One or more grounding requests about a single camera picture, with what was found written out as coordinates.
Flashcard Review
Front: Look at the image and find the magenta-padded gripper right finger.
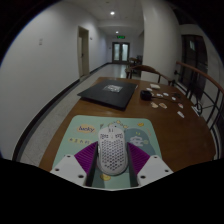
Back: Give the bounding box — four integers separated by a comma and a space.
126, 141, 175, 188

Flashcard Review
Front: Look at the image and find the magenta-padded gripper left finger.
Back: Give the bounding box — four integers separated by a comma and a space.
49, 141, 100, 188

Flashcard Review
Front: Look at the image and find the white perforated computer mouse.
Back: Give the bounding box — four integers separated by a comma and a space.
97, 123, 130, 177

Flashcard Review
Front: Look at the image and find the green cartoon-print mouse pad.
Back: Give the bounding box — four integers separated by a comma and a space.
51, 115, 164, 189

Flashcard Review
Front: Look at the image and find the small black box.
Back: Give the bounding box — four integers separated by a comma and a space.
139, 89, 153, 101

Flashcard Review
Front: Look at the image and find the black closed laptop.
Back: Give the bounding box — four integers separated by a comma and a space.
77, 78, 139, 111

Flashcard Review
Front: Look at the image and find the black railing with wooden handrail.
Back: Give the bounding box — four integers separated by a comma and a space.
173, 60, 224, 161

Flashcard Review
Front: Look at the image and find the wooden chair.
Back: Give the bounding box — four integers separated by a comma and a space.
124, 64, 175, 86

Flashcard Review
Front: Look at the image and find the dark framed window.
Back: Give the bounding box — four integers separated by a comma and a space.
181, 34, 210, 98

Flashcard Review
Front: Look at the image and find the white side door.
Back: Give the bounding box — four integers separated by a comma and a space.
77, 25, 91, 79

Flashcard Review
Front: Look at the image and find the glass double door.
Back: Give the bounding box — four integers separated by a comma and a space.
111, 41, 131, 64

